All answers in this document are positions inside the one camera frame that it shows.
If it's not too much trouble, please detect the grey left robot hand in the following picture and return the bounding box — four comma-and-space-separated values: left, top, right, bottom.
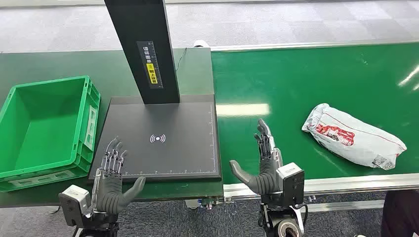
91, 136, 146, 215

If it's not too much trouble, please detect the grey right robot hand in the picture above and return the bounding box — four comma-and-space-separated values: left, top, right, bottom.
229, 118, 284, 197

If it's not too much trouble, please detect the white poly mailer package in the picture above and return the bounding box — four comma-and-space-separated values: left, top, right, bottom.
301, 103, 407, 171

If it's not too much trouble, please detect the green conveyor belt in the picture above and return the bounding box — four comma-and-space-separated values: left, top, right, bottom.
211, 42, 419, 185

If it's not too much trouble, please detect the dark object beside conveyor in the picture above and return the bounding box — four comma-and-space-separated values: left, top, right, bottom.
381, 190, 419, 237

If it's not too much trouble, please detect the grey fitting under table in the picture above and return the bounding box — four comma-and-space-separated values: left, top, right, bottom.
185, 197, 235, 210

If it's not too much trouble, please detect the green plastic crate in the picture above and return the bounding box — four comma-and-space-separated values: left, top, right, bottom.
0, 76, 101, 193

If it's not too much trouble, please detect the black and yellow column label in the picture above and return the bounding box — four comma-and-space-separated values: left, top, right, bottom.
136, 40, 164, 89

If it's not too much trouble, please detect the dark green table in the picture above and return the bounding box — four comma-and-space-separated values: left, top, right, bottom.
0, 48, 225, 209

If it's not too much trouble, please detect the black scanner column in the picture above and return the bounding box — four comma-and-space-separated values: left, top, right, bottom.
104, 0, 181, 105

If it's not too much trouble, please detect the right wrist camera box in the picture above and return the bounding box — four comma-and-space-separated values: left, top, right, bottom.
276, 162, 306, 207

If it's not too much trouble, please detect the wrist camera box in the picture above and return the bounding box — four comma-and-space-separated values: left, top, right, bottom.
276, 162, 306, 207
58, 185, 92, 228

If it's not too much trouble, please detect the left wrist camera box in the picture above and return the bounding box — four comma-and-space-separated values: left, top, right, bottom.
58, 185, 92, 228

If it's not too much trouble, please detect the black scanner base plate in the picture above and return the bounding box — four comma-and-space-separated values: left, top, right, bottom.
87, 94, 222, 183

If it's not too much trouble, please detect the thin black cable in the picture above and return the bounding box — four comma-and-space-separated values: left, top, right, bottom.
175, 48, 188, 72

